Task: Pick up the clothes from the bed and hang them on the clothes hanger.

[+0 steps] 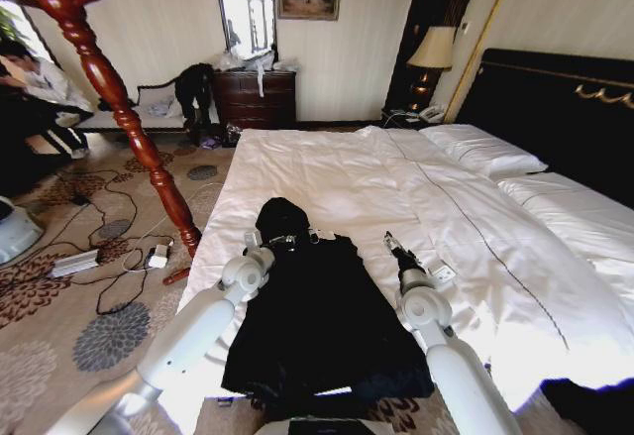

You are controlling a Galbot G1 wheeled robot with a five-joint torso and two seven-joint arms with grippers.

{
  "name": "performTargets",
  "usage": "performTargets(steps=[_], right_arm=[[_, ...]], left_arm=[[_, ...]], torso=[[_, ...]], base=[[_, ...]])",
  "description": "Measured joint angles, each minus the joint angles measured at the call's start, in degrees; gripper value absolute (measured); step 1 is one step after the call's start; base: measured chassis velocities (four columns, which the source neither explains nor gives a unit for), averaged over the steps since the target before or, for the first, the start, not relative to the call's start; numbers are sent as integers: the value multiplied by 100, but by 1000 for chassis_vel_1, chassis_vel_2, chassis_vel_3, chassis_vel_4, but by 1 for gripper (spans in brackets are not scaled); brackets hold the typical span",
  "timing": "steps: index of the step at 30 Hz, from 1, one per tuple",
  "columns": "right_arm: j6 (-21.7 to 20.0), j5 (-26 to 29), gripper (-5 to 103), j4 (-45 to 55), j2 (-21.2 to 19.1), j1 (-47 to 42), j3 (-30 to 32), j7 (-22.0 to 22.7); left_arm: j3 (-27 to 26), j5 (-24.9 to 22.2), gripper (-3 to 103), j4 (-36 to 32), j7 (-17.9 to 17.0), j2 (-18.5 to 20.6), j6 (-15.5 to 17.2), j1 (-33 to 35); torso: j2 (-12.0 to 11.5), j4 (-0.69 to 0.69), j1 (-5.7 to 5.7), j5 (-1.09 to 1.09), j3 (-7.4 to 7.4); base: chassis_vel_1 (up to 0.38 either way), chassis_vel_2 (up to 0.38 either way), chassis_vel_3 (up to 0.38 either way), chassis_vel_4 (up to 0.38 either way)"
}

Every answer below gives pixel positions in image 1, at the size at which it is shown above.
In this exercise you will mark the black clothing on bench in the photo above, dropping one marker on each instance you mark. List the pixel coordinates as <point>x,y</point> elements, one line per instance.
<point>194,90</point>

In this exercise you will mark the white duvet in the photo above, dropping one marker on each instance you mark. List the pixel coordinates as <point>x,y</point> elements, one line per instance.
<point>376,192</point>

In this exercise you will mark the white pillow with dark line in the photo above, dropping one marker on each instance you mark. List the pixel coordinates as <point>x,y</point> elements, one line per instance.
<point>480,150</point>

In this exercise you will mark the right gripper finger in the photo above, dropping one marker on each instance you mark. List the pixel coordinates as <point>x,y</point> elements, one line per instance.
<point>389,242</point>
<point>397,247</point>

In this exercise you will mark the table lamp with cream shade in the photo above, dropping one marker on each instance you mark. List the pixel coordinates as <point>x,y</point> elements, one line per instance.
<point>432,51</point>

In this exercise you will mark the white machine base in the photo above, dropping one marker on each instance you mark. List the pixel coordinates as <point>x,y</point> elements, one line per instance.
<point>15,232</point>

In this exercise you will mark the clear plastic bags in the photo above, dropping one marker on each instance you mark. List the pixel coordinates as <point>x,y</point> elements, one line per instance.
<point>233,61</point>

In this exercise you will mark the person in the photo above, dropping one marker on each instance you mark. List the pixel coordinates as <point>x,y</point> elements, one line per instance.
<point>39,88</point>

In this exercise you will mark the robot front shell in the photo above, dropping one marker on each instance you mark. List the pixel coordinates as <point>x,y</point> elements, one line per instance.
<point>329,427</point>

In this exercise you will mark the white bed sheet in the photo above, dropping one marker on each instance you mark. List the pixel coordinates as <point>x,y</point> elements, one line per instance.
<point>579,217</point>

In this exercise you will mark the black garment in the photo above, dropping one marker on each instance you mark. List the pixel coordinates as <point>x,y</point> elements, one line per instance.
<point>322,316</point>

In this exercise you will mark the white desk telephone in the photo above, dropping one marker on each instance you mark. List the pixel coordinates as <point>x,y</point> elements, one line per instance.
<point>432,114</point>

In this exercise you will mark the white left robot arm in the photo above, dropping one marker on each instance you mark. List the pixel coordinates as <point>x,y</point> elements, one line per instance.
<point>198,326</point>

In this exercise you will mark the black headboard with gold trim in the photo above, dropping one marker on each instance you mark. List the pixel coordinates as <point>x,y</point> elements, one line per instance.
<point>545,118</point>

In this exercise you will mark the dark bed bench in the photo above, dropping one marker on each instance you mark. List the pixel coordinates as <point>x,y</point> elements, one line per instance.
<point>594,407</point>

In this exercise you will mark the white hanging cloth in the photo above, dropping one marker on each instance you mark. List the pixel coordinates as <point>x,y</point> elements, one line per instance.
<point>261,76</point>

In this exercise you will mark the red-brown wooden coat rack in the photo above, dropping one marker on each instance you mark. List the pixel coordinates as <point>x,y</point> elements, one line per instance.
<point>99,68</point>

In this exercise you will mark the dark wooden dresser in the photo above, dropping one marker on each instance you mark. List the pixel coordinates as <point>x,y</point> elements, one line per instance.
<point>257,100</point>

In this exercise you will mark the upholstered bench with dark frame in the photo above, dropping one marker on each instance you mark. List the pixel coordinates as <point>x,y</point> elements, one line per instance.
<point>148,110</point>

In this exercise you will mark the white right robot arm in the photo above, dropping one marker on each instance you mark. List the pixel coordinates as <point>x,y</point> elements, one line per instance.
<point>460,375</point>

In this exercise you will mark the wall mirror with dark frame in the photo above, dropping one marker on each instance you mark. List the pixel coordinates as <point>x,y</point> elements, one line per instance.
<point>246,9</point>

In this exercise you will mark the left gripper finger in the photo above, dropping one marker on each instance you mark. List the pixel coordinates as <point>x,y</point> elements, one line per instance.
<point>315,237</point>
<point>285,241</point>

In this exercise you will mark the dark bags on floor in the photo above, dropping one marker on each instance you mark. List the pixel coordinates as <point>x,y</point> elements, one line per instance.
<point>223,135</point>

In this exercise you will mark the green plant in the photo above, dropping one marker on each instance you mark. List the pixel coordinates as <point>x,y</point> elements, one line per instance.
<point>11,26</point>

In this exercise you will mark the dark nightstand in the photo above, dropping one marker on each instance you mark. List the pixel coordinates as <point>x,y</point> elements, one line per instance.
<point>401,119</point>

